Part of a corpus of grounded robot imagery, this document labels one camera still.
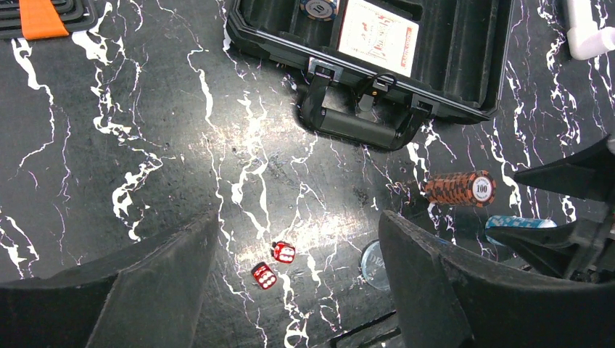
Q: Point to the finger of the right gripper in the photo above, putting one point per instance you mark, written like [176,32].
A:
[588,174]
[583,249]

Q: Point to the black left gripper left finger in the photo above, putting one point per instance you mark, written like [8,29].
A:
[149,294]

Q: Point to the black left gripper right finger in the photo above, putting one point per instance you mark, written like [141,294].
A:
[447,296]

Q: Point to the light blue chip stack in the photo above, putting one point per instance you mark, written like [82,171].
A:
[513,221]

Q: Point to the orange black chip stack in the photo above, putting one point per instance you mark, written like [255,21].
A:
[468,189]

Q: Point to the black poker set case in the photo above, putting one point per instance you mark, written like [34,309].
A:
[377,70]

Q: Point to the clear dealer button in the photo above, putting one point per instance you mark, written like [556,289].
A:
[372,267]

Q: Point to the red translucent die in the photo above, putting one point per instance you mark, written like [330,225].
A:
[264,275]
[283,252]

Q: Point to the red playing card deck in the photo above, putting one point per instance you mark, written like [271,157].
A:
[378,36]

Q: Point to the pink blue chip stack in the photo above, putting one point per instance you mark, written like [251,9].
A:
[322,10]

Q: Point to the white pvc pipe frame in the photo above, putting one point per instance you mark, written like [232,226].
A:
[585,39]

